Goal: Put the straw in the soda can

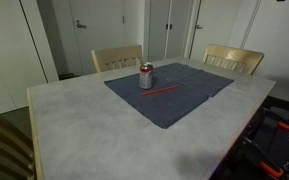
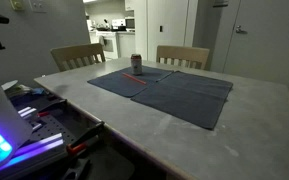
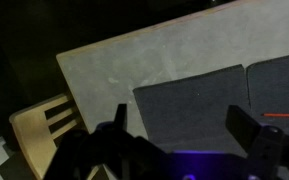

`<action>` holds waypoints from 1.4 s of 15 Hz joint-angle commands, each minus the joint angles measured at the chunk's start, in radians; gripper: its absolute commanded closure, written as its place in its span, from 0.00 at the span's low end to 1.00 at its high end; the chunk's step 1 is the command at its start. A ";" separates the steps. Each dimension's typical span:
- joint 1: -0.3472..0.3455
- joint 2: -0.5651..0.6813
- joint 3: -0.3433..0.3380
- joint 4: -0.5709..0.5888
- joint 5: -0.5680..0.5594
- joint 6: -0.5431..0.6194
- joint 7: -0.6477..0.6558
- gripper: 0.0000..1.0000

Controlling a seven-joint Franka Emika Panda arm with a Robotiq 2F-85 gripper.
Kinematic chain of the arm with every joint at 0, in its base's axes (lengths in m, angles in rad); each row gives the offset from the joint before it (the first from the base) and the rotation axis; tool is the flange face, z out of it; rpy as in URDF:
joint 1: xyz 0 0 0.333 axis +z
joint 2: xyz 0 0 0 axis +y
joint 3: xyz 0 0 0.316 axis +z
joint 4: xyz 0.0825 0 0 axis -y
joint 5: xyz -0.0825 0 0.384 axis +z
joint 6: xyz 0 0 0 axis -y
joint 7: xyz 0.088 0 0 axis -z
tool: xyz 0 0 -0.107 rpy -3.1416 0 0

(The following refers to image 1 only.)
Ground light wooden slat-back chair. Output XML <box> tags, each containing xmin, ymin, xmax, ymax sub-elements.
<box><xmin>202</xmin><ymin>44</ymin><xmax>265</xmax><ymax>76</ymax></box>
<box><xmin>90</xmin><ymin>44</ymin><xmax>144</xmax><ymax>74</ymax></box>
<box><xmin>0</xmin><ymin>100</ymin><xmax>37</xmax><ymax>180</ymax></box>

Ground dark blue cloth mat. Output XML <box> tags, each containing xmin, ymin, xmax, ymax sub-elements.
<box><xmin>153</xmin><ymin>62</ymin><xmax>235</xmax><ymax>98</ymax></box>
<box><xmin>104</xmin><ymin>70</ymin><xmax>210</xmax><ymax>130</ymax></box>

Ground red and silver soda can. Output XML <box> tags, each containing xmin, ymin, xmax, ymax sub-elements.
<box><xmin>138</xmin><ymin>62</ymin><xmax>155</xmax><ymax>90</ymax></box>

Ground white double closet doors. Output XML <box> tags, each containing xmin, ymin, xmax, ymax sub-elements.
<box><xmin>148</xmin><ymin>0</ymin><xmax>194</xmax><ymax>63</ymax></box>

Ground red drinking straw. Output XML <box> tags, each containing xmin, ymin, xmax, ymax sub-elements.
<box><xmin>140</xmin><ymin>84</ymin><xmax>182</xmax><ymax>98</ymax></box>

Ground black clamp with orange handle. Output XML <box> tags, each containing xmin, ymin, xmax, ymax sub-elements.
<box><xmin>262</xmin><ymin>116</ymin><xmax>289</xmax><ymax>132</ymax></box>
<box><xmin>242</xmin><ymin>136</ymin><xmax>285</xmax><ymax>179</ymax></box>

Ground white room door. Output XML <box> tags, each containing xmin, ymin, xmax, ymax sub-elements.
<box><xmin>68</xmin><ymin>0</ymin><xmax>125</xmax><ymax>76</ymax></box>
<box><xmin>189</xmin><ymin>0</ymin><xmax>243</xmax><ymax>63</ymax></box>

